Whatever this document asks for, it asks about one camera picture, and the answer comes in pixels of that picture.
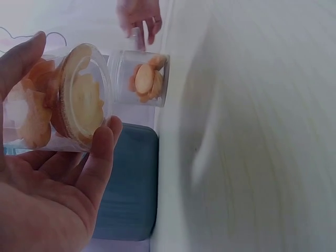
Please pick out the person's right hand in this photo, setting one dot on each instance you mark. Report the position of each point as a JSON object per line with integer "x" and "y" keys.
{"x": 136, "y": 13}

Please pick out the person's left hand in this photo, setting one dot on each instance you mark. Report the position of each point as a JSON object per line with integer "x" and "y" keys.
{"x": 44, "y": 199}

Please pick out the person's right fingers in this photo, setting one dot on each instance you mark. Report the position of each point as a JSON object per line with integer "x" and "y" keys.
{"x": 153, "y": 29}

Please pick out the clear plastic lid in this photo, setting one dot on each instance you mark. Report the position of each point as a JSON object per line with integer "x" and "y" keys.
{"x": 134, "y": 34}

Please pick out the clear plastic jar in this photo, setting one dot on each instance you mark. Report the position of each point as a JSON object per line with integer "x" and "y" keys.
{"x": 123, "y": 78}
{"x": 65, "y": 105}

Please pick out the pile of orange chips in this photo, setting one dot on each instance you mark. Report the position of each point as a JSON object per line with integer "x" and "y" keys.
{"x": 147, "y": 81}
{"x": 34, "y": 110}

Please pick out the blue-grey rounded rectangular object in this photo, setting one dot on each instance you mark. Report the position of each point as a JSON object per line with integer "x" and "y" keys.
{"x": 128, "y": 183}

